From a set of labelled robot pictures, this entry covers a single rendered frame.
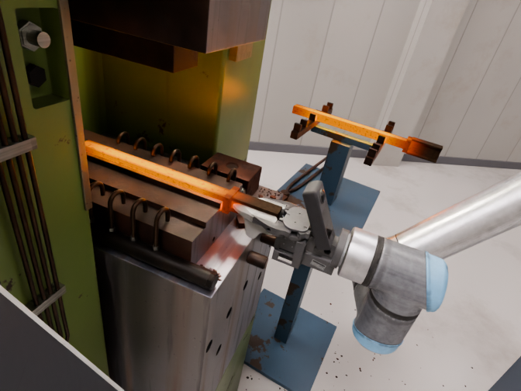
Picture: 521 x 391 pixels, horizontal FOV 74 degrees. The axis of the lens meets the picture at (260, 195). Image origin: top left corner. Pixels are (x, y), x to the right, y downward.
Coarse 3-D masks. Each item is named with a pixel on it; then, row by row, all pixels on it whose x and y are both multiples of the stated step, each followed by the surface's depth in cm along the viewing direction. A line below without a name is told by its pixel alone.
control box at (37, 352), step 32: (0, 288) 20; (0, 320) 20; (32, 320) 22; (0, 352) 19; (32, 352) 21; (64, 352) 23; (0, 384) 18; (32, 384) 20; (64, 384) 22; (96, 384) 25
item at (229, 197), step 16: (96, 144) 72; (112, 160) 70; (128, 160) 69; (144, 160) 70; (160, 176) 67; (176, 176) 67; (208, 192) 65; (224, 192) 65; (240, 192) 65; (224, 208) 64; (256, 208) 62; (272, 208) 62
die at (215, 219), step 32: (96, 160) 70; (160, 160) 75; (96, 192) 63; (128, 192) 63; (160, 192) 65; (192, 192) 65; (128, 224) 60; (160, 224) 59; (192, 224) 60; (224, 224) 69; (192, 256) 59
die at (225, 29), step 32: (96, 0) 43; (128, 0) 41; (160, 0) 40; (192, 0) 39; (224, 0) 41; (256, 0) 49; (128, 32) 43; (160, 32) 42; (192, 32) 40; (224, 32) 43; (256, 32) 53
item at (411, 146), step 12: (300, 108) 106; (324, 120) 104; (336, 120) 102; (348, 120) 103; (360, 132) 101; (372, 132) 99; (384, 132) 100; (396, 144) 98; (408, 144) 95; (420, 144) 95; (432, 144) 94; (420, 156) 96; (432, 156) 95
